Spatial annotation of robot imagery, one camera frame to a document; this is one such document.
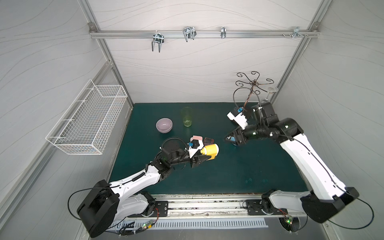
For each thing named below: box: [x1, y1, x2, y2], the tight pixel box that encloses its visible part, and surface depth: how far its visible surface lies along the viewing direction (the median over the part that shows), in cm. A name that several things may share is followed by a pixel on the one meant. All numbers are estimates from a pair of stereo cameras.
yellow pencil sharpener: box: [200, 143, 220, 161], surface depth 69 cm
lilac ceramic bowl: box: [155, 117, 173, 134], surface depth 103 cm
